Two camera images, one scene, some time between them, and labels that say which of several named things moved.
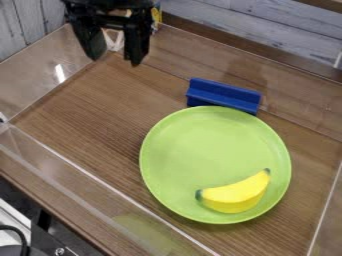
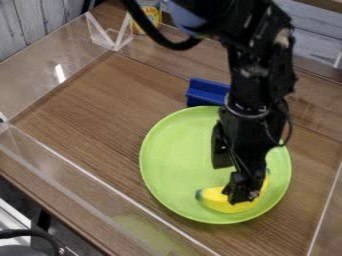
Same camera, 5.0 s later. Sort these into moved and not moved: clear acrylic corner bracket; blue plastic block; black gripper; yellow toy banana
Moved: black gripper
Not moved: blue plastic block; yellow toy banana; clear acrylic corner bracket
